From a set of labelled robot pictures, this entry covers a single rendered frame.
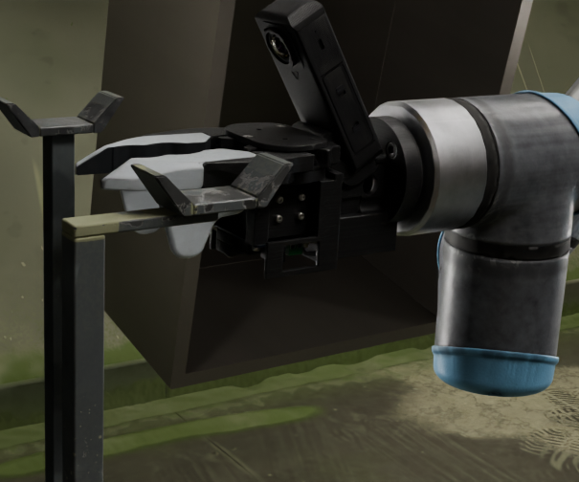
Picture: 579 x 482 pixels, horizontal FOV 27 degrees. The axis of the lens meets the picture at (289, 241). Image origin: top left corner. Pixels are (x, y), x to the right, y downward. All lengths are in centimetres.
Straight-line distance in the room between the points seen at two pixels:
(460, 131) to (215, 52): 97
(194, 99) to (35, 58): 128
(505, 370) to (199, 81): 99
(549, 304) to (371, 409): 210
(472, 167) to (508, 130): 4
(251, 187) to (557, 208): 30
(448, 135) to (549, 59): 319
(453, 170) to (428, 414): 220
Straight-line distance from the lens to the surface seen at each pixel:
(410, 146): 77
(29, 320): 279
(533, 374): 88
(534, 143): 82
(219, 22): 171
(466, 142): 78
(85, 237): 57
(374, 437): 281
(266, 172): 61
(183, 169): 67
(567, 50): 403
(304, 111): 76
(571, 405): 312
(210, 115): 176
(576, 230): 99
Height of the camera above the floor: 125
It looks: 16 degrees down
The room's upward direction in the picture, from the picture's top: 3 degrees clockwise
